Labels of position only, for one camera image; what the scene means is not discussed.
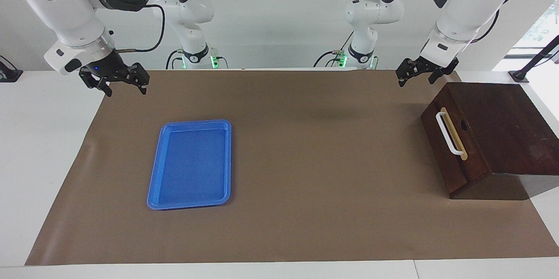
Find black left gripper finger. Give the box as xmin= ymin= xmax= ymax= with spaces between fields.
xmin=428 ymin=62 xmax=459 ymax=85
xmin=396 ymin=59 xmax=420 ymax=87

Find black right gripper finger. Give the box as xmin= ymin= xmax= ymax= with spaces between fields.
xmin=126 ymin=63 xmax=150 ymax=95
xmin=80 ymin=71 xmax=113 ymax=97

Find wooden drawer with white handle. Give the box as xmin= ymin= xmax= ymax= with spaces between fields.
xmin=421 ymin=83 xmax=492 ymax=199

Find dark wooden cabinet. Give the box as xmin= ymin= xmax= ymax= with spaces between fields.
xmin=445 ymin=82 xmax=559 ymax=200

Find blue plastic tray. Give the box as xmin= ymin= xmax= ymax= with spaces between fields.
xmin=147 ymin=119 xmax=232 ymax=210

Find brown table mat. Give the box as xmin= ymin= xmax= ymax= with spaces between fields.
xmin=25 ymin=69 xmax=559 ymax=266

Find black base cable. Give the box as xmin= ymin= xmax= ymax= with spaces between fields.
xmin=166 ymin=49 xmax=186 ymax=70
xmin=313 ymin=30 xmax=354 ymax=68

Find black table mount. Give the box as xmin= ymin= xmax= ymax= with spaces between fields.
xmin=0 ymin=55 xmax=23 ymax=83

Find black camera stand pole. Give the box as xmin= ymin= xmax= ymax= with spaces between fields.
xmin=509 ymin=34 xmax=559 ymax=83

